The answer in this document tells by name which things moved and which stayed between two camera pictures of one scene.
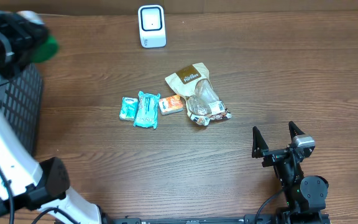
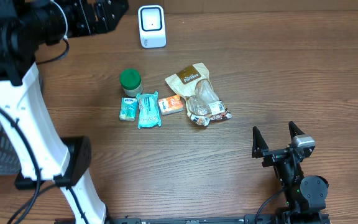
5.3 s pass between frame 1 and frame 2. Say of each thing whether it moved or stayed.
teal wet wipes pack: moved
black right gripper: stayed
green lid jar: moved
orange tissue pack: stayed
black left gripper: moved
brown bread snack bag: stayed
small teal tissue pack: stayed
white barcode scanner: stayed
